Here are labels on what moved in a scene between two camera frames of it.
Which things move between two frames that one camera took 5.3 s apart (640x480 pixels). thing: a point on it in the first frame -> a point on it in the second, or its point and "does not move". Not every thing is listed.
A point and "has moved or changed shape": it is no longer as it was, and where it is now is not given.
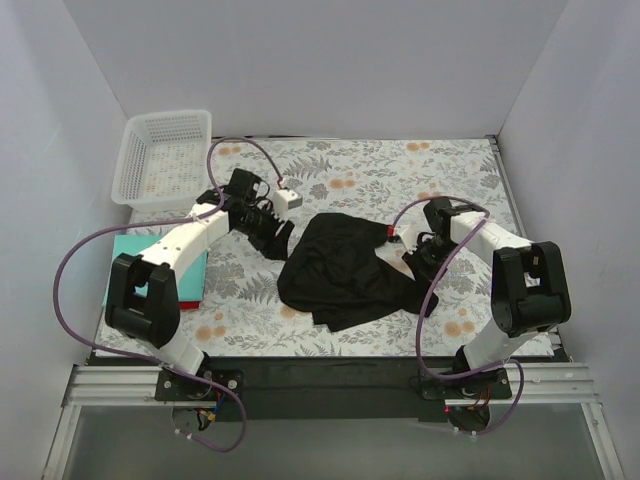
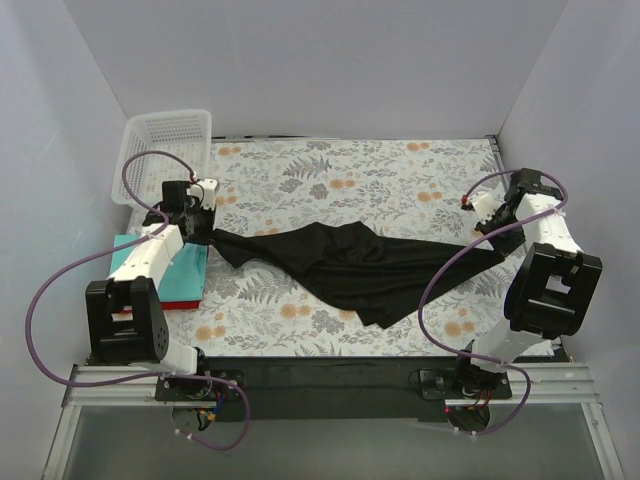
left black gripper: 270,235 -> 198,226
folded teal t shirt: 191,287 does not move
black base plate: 331,388 does not move
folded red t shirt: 189,305 does not move
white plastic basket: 163,161 does not move
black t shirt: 330,269 has moved or changed shape
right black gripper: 420,260 -> 501,230
